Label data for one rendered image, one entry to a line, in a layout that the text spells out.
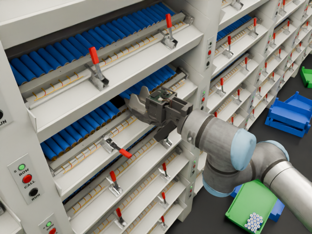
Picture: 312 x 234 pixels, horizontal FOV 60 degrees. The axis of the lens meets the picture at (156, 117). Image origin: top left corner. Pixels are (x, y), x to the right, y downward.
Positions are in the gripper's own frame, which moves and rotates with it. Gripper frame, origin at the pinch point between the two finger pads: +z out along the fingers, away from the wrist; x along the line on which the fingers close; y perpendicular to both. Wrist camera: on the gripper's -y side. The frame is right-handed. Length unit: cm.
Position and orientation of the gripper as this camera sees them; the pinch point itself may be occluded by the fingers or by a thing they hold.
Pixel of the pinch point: (130, 100)
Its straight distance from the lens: 80.7
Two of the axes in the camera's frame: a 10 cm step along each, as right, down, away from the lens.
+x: -6.0, 5.1, -6.2
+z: -8.0, -4.1, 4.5
